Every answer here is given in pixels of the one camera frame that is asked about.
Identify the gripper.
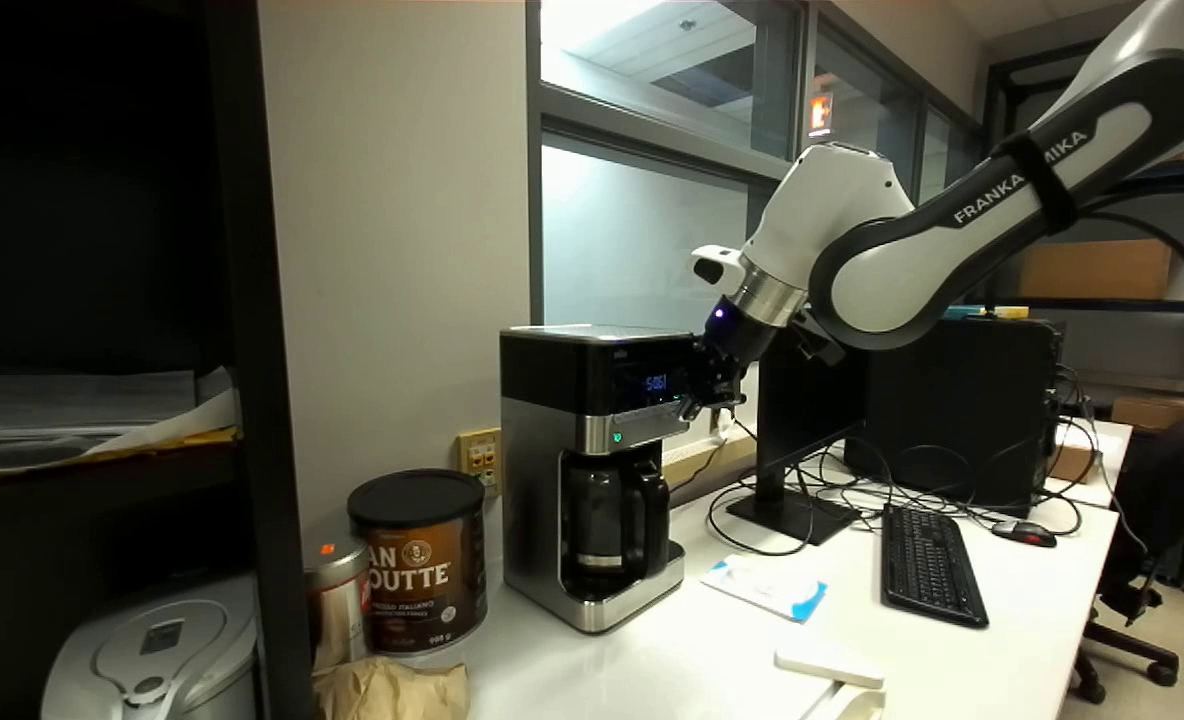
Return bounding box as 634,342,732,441
683,296,779,422

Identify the black and silver coffee machine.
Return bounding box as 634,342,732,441
499,323,715,635

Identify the glass coffee carafe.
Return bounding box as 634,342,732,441
563,455,672,582

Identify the brown coffee can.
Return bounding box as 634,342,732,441
347,468,489,657

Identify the silver coffee tin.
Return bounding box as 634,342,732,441
302,539,374,672

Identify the black monitor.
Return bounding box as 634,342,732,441
726,325,869,547

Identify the row of windows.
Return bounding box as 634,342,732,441
527,0,985,337

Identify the blue and white packet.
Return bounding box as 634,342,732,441
700,554,830,624

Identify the black computer tower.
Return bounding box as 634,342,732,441
844,315,1064,513

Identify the black keyboard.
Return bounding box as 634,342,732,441
879,503,991,630

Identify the flat white pad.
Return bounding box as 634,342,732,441
773,640,886,692

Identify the black computer mouse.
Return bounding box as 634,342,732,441
990,518,1059,549

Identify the white plastic piece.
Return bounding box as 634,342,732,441
802,685,889,720

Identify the cardboard box on desk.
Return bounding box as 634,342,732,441
1046,440,1100,485

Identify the large cardboard box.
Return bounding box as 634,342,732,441
1016,238,1176,302

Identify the small cardboard box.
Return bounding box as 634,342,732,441
1111,395,1184,432

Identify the brown paper bag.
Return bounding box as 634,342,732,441
312,655,472,720

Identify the black office chair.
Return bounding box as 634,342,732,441
1071,412,1184,705

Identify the black shelf unit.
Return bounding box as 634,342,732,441
0,0,315,720

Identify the white countertop appliance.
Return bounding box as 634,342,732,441
40,572,261,720

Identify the stack of papers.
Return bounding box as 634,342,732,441
0,365,244,477

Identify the tangle of black cables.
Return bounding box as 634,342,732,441
706,365,1118,557

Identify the beige wall socket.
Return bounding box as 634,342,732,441
456,427,504,499

